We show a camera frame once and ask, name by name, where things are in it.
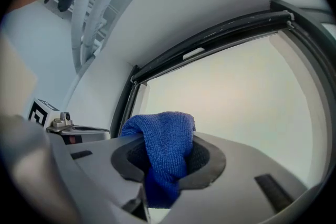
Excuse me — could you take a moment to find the blue microfibre cloth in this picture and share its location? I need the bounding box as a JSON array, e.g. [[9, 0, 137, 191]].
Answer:
[[120, 111, 197, 209]]

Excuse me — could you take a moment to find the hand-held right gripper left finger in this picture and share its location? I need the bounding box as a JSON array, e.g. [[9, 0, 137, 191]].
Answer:
[[48, 135, 152, 222]]

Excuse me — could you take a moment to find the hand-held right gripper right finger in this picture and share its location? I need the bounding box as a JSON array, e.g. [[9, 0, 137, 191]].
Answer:
[[161, 132, 308, 224]]

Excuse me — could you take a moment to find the white insulated ceiling pipe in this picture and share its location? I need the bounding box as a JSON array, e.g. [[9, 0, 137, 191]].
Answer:
[[70, 0, 124, 74], [81, 0, 190, 66]]

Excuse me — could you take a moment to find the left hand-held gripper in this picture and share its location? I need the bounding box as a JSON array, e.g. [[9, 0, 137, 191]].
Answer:
[[27, 98, 111, 145]]

